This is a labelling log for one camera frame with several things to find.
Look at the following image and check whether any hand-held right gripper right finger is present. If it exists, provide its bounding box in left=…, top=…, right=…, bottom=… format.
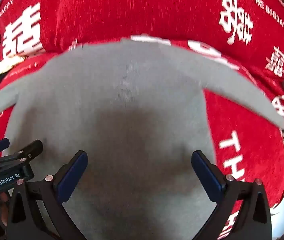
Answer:
left=191, top=150, right=272, bottom=240

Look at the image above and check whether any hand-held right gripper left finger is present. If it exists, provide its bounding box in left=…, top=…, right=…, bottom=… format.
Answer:
left=6, top=150, right=88, bottom=240

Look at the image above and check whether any grey shirt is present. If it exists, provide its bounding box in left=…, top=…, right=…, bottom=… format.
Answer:
left=0, top=37, right=284, bottom=240

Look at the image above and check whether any cream cloth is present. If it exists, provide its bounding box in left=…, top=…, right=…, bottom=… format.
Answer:
left=0, top=55, right=25, bottom=79

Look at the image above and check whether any red printed blanket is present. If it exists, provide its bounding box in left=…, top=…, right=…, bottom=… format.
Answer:
left=0, top=0, right=284, bottom=240

